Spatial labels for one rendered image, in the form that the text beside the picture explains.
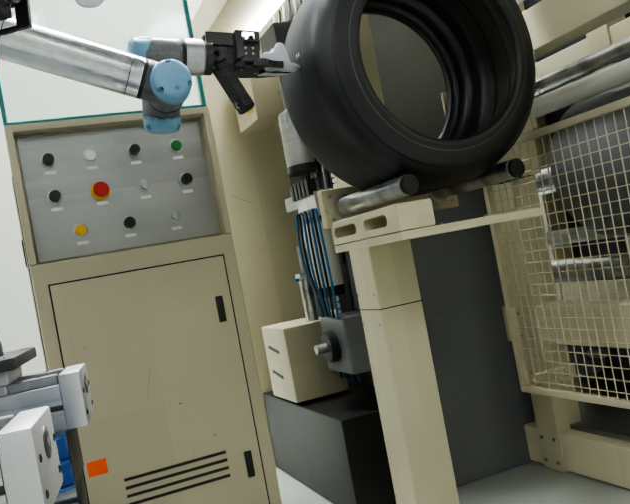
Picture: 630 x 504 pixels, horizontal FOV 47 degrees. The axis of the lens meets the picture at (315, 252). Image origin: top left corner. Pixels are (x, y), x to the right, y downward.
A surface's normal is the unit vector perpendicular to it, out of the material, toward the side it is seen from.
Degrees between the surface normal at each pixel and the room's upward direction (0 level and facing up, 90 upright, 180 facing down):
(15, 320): 90
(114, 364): 90
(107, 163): 90
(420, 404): 90
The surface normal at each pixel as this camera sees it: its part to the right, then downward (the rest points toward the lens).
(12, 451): 0.22, -0.05
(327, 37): -0.44, -0.07
